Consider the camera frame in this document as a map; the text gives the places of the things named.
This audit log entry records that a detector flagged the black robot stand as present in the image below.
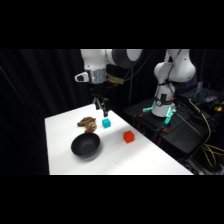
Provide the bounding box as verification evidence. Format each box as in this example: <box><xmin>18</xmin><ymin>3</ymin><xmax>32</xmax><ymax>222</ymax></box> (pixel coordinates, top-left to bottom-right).
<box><xmin>123</xmin><ymin>96</ymin><xmax>209</xmax><ymax>163</ymax></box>

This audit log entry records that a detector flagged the tan wrist mount piece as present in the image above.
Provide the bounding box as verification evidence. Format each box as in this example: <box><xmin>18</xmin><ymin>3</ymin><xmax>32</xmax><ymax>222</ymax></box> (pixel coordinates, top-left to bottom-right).
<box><xmin>105</xmin><ymin>74</ymin><xmax>124</xmax><ymax>85</ymax></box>

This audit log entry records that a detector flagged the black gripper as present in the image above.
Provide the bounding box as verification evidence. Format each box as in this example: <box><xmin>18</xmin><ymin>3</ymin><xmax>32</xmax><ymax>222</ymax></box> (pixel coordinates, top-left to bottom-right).
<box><xmin>89</xmin><ymin>82</ymin><xmax>111</xmax><ymax>118</ymax></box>

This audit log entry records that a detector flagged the cyan cube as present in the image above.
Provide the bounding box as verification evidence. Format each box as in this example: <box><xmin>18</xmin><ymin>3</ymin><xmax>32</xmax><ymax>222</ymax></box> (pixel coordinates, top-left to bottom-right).
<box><xmin>101</xmin><ymin>118</ymin><xmax>112</xmax><ymax>129</ymax></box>

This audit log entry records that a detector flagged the brown plush toy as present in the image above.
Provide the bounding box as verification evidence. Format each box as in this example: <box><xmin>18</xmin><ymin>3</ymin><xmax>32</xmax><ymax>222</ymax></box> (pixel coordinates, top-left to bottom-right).
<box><xmin>77</xmin><ymin>116</ymin><xmax>98</xmax><ymax>134</ymax></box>

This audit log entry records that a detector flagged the black bowl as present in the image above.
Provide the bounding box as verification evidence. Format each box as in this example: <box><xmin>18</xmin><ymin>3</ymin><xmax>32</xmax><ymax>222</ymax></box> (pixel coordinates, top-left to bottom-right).
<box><xmin>70</xmin><ymin>133</ymin><xmax>102</xmax><ymax>159</ymax></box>

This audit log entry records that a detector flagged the yellow cable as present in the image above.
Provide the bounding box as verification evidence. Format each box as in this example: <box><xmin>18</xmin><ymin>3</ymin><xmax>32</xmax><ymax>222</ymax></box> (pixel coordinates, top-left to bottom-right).
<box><xmin>188</xmin><ymin>98</ymin><xmax>214</xmax><ymax>151</ymax></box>
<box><xmin>199</xmin><ymin>143</ymin><xmax>224</xmax><ymax>168</ymax></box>

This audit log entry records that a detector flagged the red cube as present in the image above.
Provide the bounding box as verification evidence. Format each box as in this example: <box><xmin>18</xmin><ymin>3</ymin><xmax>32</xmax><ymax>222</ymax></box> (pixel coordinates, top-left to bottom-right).
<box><xmin>123</xmin><ymin>130</ymin><xmax>136</xmax><ymax>144</ymax></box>

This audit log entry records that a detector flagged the black curtain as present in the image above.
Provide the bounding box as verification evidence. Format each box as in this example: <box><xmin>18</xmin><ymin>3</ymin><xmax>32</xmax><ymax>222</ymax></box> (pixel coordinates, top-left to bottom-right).
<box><xmin>0</xmin><ymin>49</ymin><xmax>224</xmax><ymax>176</ymax></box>

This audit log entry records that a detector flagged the teal backlit keyboard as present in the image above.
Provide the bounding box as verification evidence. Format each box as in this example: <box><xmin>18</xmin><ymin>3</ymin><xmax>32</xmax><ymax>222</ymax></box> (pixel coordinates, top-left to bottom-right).
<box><xmin>190</xmin><ymin>87</ymin><xmax>224</xmax><ymax>102</ymax></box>

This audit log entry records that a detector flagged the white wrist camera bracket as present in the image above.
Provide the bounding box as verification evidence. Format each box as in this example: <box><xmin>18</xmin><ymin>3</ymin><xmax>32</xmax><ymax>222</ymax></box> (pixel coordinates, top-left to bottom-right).
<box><xmin>74</xmin><ymin>72</ymin><xmax>90</xmax><ymax>84</ymax></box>

